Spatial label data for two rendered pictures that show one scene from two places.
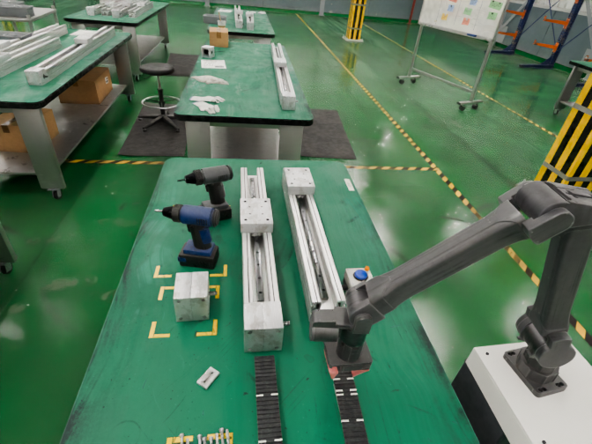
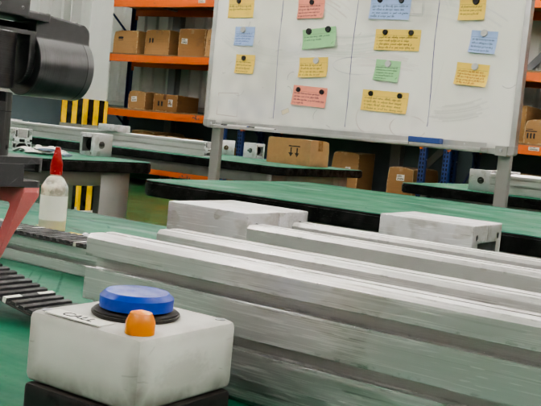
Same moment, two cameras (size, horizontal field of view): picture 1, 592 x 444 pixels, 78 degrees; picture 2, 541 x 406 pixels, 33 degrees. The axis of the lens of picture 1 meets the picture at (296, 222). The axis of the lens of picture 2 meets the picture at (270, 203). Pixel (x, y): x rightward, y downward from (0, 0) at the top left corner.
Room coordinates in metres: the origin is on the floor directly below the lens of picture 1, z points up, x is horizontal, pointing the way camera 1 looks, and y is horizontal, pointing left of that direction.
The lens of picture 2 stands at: (1.25, -0.52, 0.94)
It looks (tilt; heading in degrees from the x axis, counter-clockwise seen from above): 4 degrees down; 135
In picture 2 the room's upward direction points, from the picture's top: 6 degrees clockwise
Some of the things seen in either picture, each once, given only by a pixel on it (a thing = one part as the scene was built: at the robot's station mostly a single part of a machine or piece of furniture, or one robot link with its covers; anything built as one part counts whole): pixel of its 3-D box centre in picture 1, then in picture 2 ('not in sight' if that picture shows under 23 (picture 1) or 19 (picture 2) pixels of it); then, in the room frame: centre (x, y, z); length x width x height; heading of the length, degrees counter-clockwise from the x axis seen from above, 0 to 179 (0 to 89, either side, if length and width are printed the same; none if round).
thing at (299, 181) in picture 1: (298, 183); not in sight; (1.36, 0.01, 0.87); 0.16 x 0.11 x 0.07; 11
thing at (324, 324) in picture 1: (338, 320); (22, 26); (0.53, -0.11, 1.02); 0.12 x 0.09 x 0.12; 94
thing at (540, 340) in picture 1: (543, 344); not in sight; (0.56, -0.59, 0.97); 0.09 x 0.05 x 0.10; 94
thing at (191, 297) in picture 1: (196, 295); (432, 264); (0.72, 0.26, 0.83); 0.11 x 0.10 x 0.10; 103
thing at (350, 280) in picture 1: (356, 283); (141, 363); (0.86, -0.21, 0.81); 0.10 x 0.08 x 0.06; 101
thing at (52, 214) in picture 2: not in sight; (55, 189); (0.15, 0.16, 0.84); 0.04 x 0.04 x 0.12
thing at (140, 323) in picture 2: not in sight; (140, 321); (0.90, -0.25, 0.85); 0.01 x 0.01 x 0.01
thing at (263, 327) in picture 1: (267, 326); (227, 257); (0.64, 0.05, 0.83); 0.12 x 0.09 x 0.10; 101
